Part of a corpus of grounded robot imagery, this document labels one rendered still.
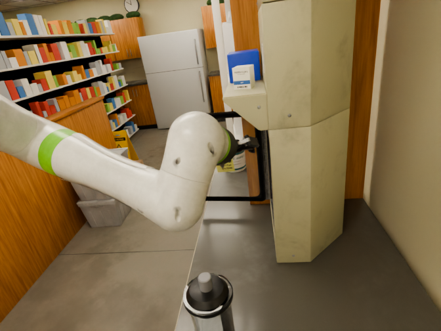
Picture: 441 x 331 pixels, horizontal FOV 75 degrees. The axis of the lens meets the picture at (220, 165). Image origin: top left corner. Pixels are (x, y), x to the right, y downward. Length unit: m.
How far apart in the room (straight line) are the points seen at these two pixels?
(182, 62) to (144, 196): 5.29
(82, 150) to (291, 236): 0.66
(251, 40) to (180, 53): 4.70
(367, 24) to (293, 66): 0.48
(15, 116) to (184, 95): 5.22
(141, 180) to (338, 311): 0.64
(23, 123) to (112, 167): 0.24
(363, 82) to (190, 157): 0.84
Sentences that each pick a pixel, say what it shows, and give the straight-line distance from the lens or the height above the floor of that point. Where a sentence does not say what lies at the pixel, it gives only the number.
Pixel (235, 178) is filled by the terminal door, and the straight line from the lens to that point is 1.21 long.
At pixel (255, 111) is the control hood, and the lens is 0.77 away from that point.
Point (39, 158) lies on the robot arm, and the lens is 0.78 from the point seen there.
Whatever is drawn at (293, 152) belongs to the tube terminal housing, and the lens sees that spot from 0.82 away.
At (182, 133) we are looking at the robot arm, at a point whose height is 1.51.
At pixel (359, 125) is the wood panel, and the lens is 1.25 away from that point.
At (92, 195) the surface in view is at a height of 0.39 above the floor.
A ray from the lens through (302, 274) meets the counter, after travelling 1.01.
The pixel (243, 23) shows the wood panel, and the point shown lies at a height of 1.68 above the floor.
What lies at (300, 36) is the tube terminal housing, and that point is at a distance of 0.76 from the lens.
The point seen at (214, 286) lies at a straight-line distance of 0.66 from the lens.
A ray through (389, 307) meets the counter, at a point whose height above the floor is 0.94.
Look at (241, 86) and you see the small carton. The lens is 0.85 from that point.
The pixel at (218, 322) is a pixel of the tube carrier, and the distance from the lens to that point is 0.68.
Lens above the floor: 1.66
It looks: 24 degrees down
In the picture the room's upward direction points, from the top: 8 degrees counter-clockwise
